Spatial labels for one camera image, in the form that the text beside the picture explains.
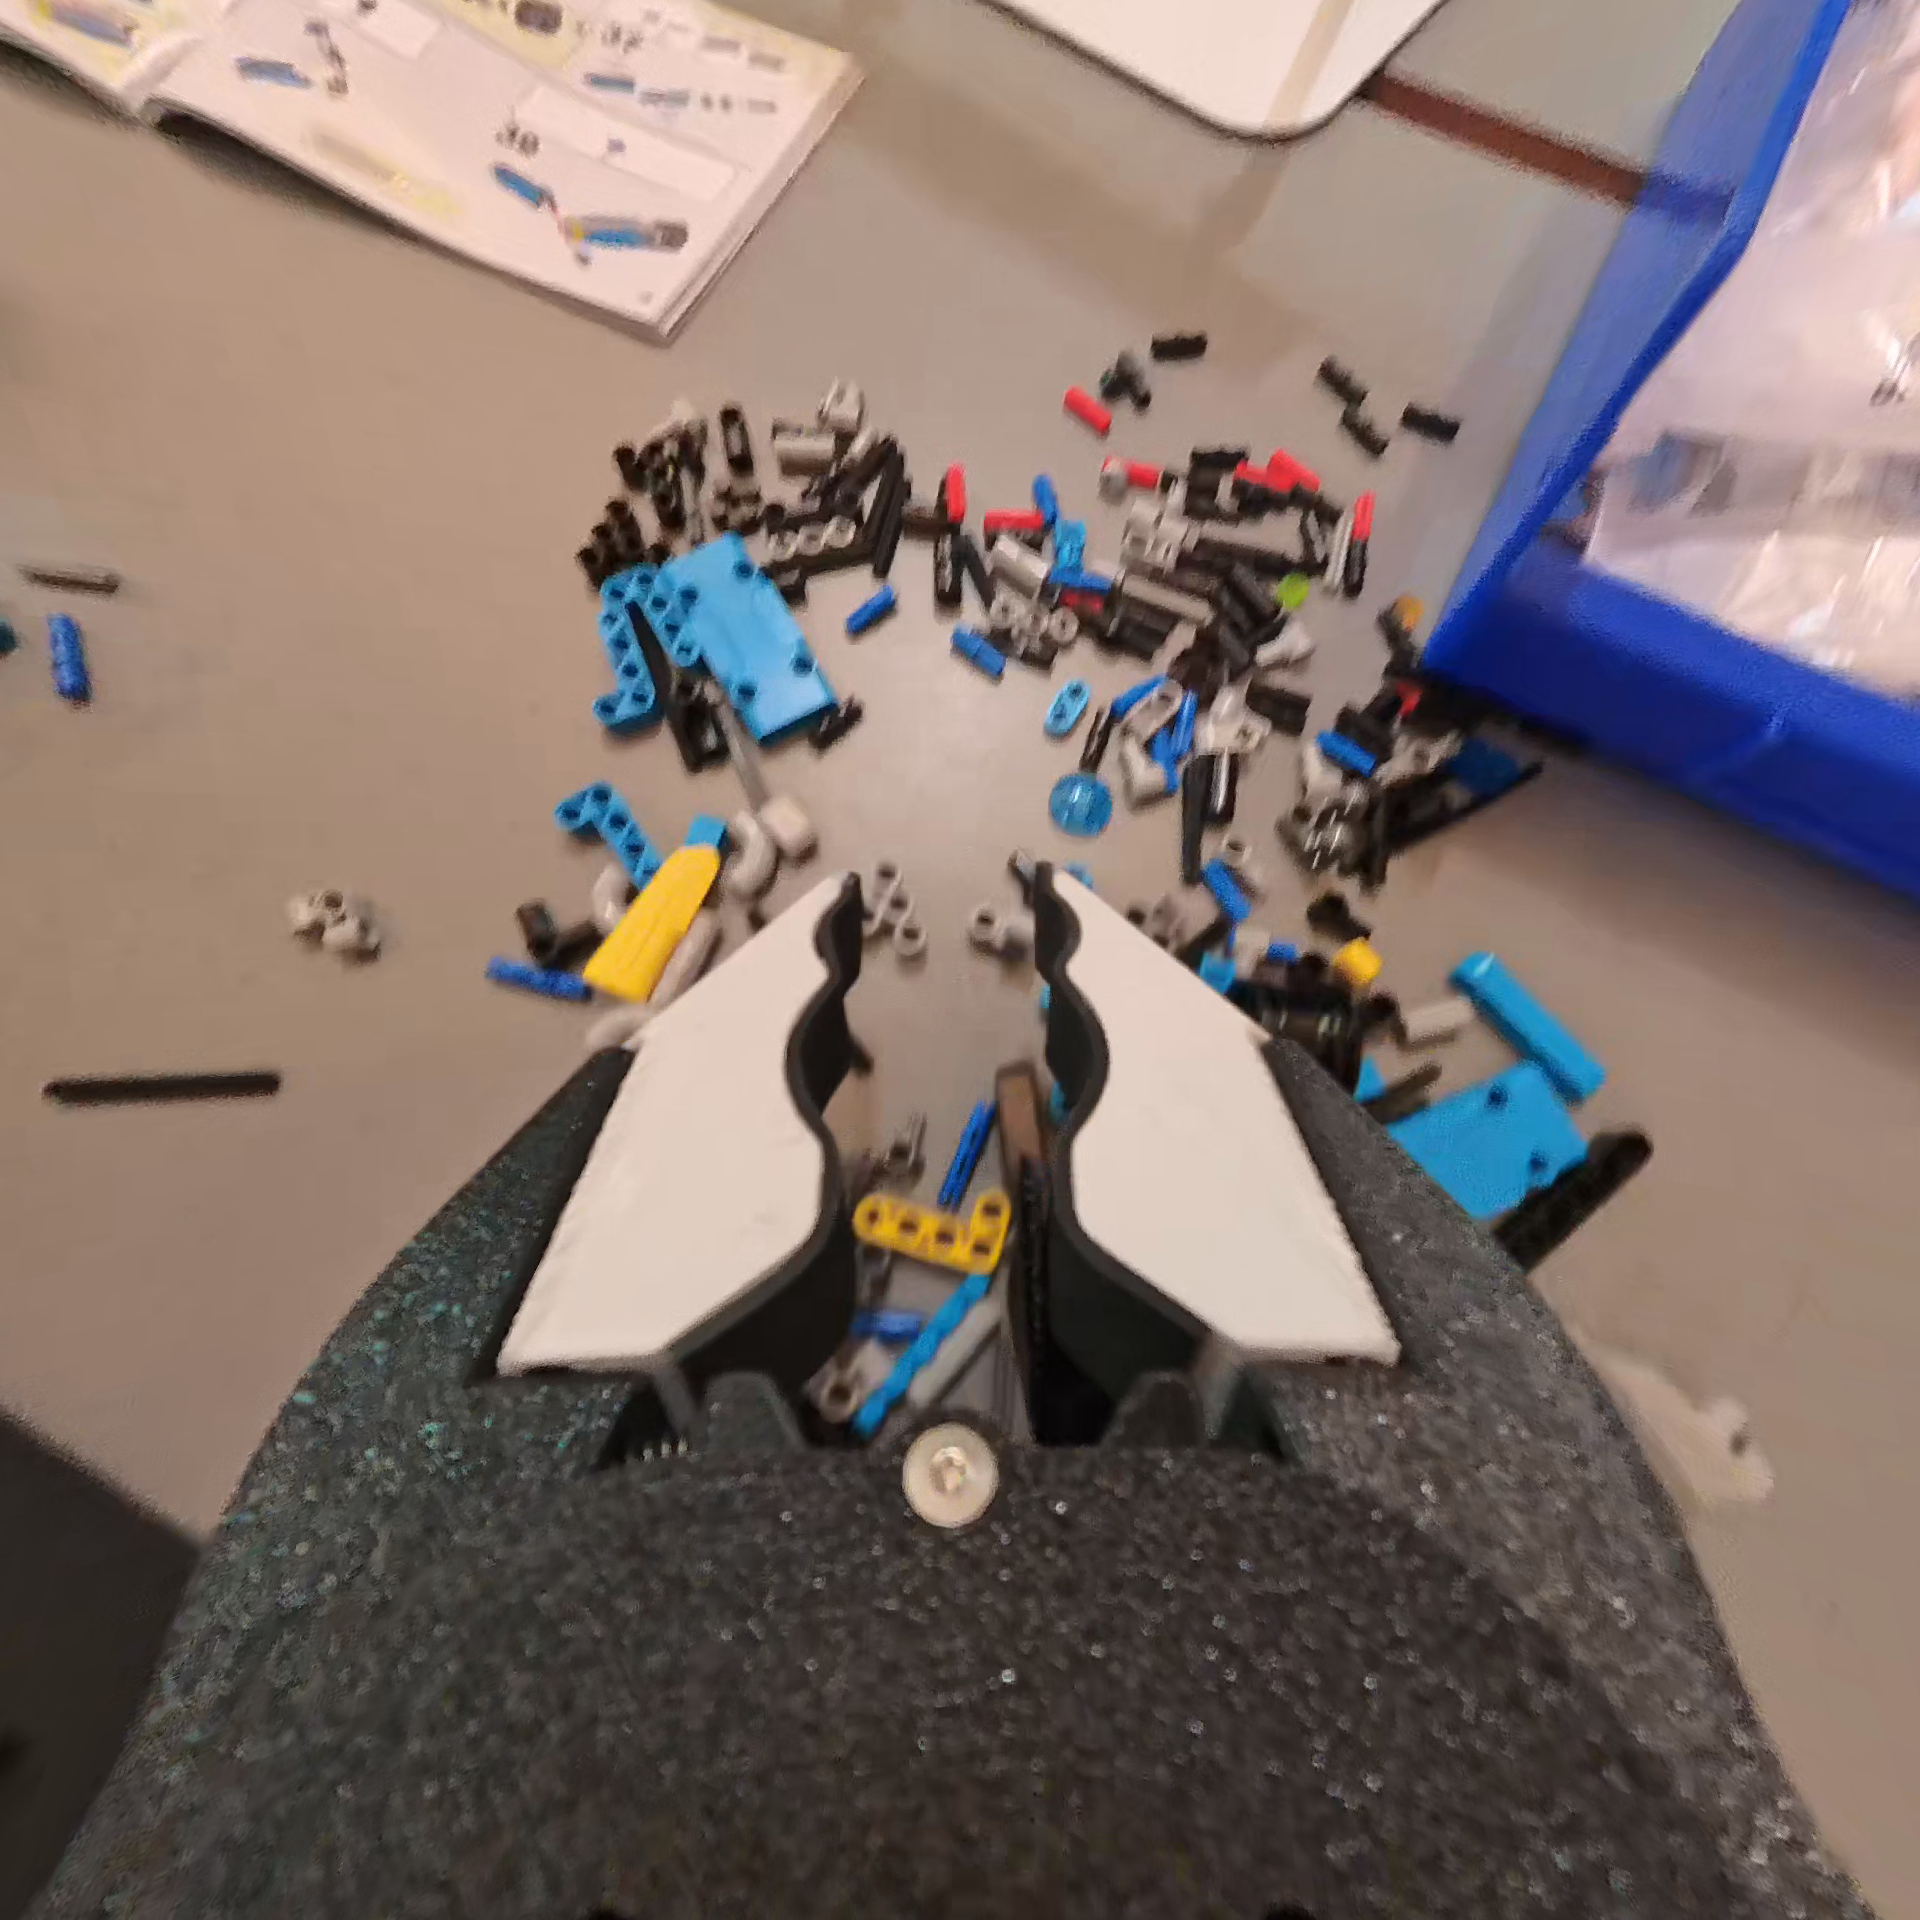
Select blue bin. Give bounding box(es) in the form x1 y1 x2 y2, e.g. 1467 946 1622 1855
1422 0 1920 902

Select instruction manual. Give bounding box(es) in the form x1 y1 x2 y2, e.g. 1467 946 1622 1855
0 0 865 344

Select grey desk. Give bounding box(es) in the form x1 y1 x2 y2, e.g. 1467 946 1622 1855
0 30 1920 1920

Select pile of toy bricks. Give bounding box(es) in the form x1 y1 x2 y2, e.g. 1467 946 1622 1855
483 326 1655 1445

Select white stand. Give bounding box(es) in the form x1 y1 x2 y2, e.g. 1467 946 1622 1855
997 0 1448 140

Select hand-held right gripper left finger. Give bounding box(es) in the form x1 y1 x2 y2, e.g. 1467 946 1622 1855
496 871 865 1430

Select clear plastic parts bags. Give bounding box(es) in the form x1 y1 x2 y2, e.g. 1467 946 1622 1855
1582 0 1920 698

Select black axle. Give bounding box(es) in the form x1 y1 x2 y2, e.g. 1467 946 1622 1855
41 1066 284 1108

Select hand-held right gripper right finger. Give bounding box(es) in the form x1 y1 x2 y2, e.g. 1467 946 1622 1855
1030 864 1404 1415

